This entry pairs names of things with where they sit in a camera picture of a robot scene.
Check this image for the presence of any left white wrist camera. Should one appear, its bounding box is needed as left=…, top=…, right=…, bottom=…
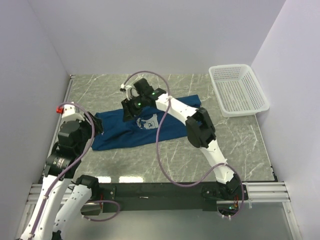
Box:
left=56, top=104, right=85, bottom=122

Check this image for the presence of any aluminium frame rail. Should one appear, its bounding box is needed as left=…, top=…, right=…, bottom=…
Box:
left=245, top=182, right=291, bottom=203

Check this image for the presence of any white plastic perforated basket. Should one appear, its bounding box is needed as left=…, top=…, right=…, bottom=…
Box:
left=208, top=64, right=270, bottom=118

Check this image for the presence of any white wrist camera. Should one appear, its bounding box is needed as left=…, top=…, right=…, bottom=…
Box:
left=56, top=104, right=85, bottom=122
left=120, top=83, right=136, bottom=100

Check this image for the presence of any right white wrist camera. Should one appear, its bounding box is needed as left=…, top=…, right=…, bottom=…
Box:
left=120, top=83, right=136, bottom=100

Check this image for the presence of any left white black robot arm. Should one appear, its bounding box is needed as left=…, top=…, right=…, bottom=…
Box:
left=20, top=113, right=103, bottom=240

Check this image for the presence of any blue cartoon print t-shirt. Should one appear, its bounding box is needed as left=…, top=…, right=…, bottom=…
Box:
left=91, top=94, right=201, bottom=151

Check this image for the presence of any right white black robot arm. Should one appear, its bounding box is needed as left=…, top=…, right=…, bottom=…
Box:
left=120, top=78, right=244, bottom=195

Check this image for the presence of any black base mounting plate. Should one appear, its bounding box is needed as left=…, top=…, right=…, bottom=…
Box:
left=89, top=181, right=249, bottom=212

